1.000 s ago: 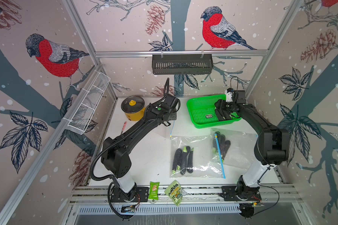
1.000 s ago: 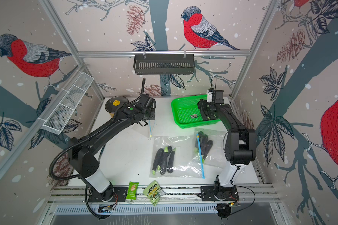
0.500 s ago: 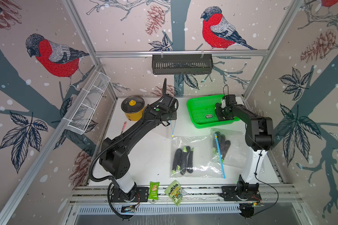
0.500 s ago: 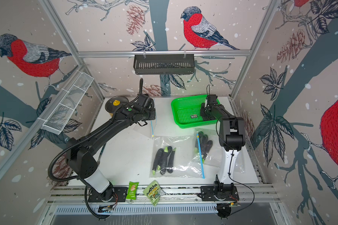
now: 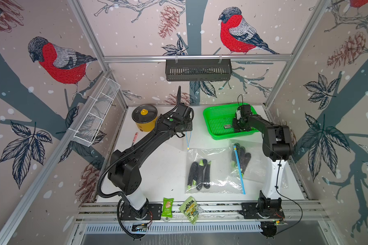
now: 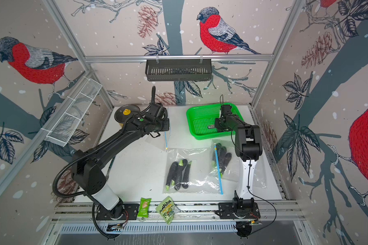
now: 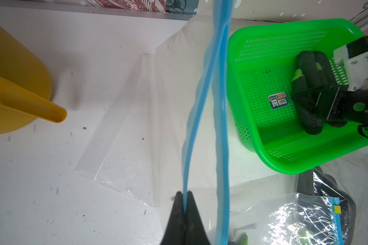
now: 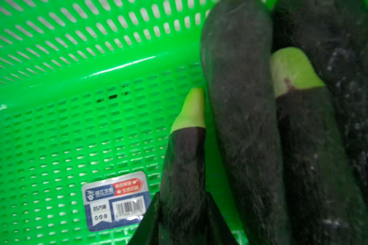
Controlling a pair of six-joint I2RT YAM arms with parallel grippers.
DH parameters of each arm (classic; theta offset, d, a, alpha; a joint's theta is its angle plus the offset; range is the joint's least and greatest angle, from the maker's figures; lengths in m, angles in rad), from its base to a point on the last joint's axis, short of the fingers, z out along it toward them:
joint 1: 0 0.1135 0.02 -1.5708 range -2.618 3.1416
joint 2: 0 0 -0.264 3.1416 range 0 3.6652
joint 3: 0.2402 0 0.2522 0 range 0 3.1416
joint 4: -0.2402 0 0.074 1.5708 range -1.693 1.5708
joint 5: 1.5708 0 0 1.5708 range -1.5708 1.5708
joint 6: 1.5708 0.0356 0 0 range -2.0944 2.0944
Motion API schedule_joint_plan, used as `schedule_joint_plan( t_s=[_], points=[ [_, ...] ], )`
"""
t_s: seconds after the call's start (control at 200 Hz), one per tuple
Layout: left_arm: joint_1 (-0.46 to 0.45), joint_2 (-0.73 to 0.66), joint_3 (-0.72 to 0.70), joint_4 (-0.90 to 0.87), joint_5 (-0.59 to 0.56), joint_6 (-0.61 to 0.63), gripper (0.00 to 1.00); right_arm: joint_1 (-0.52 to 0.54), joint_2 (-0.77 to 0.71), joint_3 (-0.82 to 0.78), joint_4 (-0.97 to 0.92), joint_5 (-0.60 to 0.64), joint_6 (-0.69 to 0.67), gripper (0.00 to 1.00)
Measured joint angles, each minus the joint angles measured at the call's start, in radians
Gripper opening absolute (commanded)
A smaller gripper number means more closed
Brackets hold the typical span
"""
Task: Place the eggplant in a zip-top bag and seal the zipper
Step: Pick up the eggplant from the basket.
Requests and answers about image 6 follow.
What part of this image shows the dark eggplant green stem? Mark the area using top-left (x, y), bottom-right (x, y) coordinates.
top-left (211, 143), bottom-right (232, 177)

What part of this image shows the small clear zip-top bag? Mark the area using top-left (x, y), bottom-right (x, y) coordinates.
top-left (210, 139), bottom-right (267, 189)

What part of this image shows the large clear zip-top bag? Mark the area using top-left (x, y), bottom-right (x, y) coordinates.
top-left (163, 148), bottom-right (221, 195)

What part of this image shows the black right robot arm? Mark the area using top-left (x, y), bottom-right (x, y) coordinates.
top-left (215, 104), bottom-right (263, 221)

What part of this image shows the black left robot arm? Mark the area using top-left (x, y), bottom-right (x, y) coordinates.
top-left (52, 86), bottom-right (169, 240)

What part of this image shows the green printed snack bag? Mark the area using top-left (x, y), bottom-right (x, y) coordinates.
top-left (155, 196), bottom-right (180, 225)

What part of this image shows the green plastic basket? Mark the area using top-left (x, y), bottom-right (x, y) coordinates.
top-left (186, 104), bottom-right (230, 140)

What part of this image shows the yellow pot with lid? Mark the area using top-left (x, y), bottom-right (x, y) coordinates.
top-left (114, 104), bottom-right (140, 124)

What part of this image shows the small green snack packet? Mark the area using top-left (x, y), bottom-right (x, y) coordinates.
top-left (137, 198), bottom-right (151, 218)

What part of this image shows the black hanging wire shelf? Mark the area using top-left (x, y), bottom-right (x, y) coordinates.
top-left (145, 59), bottom-right (212, 82)

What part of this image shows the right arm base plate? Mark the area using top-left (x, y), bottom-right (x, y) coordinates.
top-left (215, 200), bottom-right (261, 219)

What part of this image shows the white wire mesh basket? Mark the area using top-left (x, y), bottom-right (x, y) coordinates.
top-left (45, 78), bottom-right (102, 147)

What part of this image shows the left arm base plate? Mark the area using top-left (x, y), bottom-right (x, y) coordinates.
top-left (96, 202), bottom-right (140, 221)

